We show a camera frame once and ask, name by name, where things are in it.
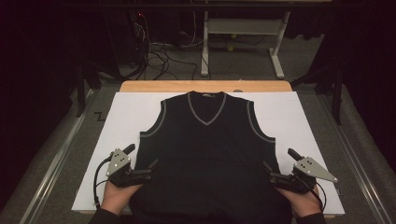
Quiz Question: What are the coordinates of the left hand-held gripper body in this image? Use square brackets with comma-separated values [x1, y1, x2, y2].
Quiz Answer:
[106, 147, 153, 189]

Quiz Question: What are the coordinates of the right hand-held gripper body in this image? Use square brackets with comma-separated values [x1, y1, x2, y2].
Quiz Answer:
[269, 157, 339, 194]

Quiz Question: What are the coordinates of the black knit vest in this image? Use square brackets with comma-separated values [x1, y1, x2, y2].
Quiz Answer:
[129, 91, 293, 224]

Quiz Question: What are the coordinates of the person's left hand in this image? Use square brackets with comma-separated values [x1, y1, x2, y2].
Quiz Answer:
[100, 180, 144, 217]

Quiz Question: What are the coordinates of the person's right hand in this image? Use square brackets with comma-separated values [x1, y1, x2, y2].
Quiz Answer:
[275, 185, 323, 218]

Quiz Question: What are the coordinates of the white board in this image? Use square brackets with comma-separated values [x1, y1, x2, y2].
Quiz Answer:
[71, 91, 346, 216]

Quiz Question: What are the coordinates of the black metal stand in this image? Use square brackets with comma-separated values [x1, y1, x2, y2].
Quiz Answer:
[74, 59, 125, 119]
[290, 59, 345, 126]

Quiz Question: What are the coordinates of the black computer tower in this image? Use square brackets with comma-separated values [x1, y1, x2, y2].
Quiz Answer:
[106, 8, 141, 68]

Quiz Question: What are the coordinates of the left hand-held gripper cable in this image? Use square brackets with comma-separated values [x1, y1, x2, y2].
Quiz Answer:
[92, 152, 115, 209]

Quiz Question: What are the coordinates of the hand-held gripper cable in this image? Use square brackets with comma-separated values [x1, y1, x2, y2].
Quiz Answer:
[307, 183, 328, 213]
[92, 152, 115, 209]

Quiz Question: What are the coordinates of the right hand-held gripper cable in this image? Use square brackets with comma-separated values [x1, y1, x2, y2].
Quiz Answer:
[307, 183, 328, 213]

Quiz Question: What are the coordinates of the metal floor rail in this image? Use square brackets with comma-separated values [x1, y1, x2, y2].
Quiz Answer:
[18, 88, 96, 224]
[316, 92, 393, 224]

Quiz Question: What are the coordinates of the tangle of black floor cables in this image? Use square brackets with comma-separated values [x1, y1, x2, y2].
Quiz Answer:
[130, 12, 200, 81]

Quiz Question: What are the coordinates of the white metal desk frame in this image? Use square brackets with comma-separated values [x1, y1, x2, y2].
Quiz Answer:
[200, 10, 292, 79]

